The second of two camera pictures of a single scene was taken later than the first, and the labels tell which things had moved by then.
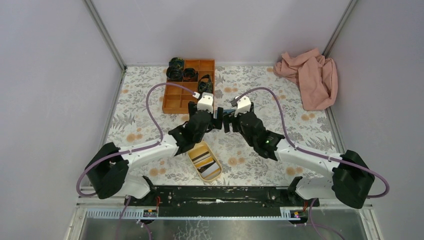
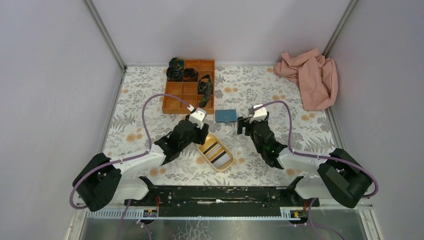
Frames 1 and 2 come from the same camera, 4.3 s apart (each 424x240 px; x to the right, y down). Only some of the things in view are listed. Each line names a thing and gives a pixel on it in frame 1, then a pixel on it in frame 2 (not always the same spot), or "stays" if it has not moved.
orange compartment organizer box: (176, 100) stays
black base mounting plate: (220, 201) stays
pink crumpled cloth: (316, 76) stays
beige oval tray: (207, 164) to (216, 153)
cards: (207, 166) to (217, 155)
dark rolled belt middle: (190, 75) stays
